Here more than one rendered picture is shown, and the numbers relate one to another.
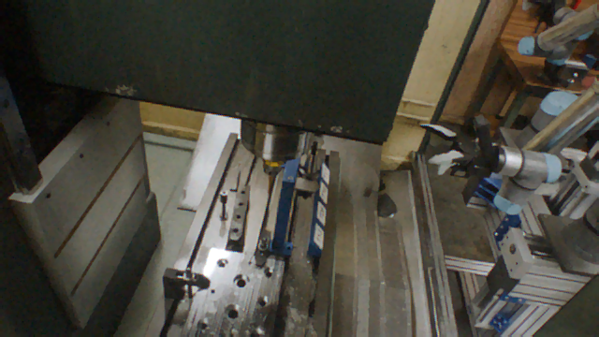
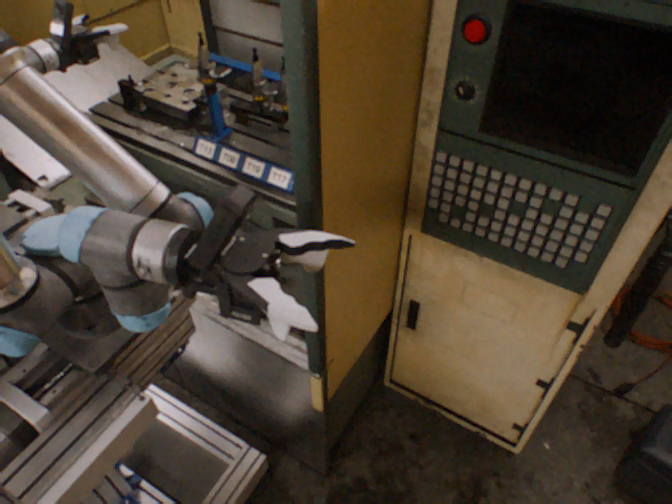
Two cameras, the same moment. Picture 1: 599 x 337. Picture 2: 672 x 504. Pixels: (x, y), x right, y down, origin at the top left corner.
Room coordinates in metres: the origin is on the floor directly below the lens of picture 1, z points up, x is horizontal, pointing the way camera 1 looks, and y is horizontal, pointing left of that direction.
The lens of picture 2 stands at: (2.17, -1.22, 2.01)
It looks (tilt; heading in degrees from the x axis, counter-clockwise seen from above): 46 degrees down; 121
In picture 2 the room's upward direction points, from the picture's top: straight up
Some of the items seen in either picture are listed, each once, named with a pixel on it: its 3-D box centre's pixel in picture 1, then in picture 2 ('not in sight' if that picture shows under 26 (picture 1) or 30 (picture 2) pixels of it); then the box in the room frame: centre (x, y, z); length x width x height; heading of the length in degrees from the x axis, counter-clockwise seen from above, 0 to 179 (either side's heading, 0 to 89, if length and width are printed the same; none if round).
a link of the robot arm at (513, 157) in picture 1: (504, 160); (44, 56); (0.88, -0.52, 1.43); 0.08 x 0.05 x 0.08; 1
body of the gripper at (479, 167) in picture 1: (473, 157); (70, 47); (0.88, -0.44, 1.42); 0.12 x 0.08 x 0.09; 91
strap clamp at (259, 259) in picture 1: (262, 252); (207, 107); (0.80, 0.06, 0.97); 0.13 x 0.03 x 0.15; 0
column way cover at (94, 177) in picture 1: (103, 205); (254, 16); (0.72, 0.50, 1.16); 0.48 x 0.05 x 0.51; 0
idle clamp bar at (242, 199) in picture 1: (239, 216); (259, 116); (0.97, 0.17, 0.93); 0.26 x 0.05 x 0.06; 5
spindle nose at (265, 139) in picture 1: (278, 116); not in sight; (0.72, 0.06, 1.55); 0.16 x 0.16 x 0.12
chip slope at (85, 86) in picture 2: not in sight; (94, 108); (0.05, 0.06, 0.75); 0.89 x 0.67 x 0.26; 90
